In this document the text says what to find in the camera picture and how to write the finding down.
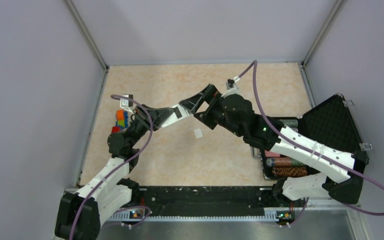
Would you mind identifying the pink card deck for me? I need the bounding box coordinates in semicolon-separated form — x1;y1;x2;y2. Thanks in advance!
264;150;281;158

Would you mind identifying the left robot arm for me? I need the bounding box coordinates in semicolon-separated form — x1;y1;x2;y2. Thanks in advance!
54;106;182;240

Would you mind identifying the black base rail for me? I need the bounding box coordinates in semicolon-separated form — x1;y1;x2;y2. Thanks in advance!
62;183;319;223

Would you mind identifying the black poker chip case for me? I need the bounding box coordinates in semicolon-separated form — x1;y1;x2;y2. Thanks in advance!
261;94;369;185

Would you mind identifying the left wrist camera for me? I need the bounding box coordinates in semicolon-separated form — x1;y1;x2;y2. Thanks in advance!
119;94;135;112

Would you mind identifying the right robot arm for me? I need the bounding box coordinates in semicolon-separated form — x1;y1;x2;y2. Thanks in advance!
179;84;368;206

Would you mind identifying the white battery cover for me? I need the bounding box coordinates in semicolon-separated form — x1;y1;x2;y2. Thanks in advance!
193;128;203;139

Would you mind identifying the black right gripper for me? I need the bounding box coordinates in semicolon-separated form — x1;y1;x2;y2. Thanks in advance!
179;84;244;138

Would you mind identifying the colourful toy block truck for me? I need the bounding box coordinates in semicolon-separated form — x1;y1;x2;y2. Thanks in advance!
111;109;129;133

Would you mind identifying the green blue chip stack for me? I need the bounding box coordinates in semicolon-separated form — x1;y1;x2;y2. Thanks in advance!
265;157;305;167

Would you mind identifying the white remote control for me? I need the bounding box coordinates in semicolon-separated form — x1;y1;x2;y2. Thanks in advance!
160;104;193;128

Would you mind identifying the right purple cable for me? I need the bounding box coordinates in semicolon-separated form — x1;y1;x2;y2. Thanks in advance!
237;60;384;217

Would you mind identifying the orange blue chip stack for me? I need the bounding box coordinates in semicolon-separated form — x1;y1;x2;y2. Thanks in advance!
272;166;309;178

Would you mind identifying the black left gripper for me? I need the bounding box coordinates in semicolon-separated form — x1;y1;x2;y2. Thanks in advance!
126;103;176;148

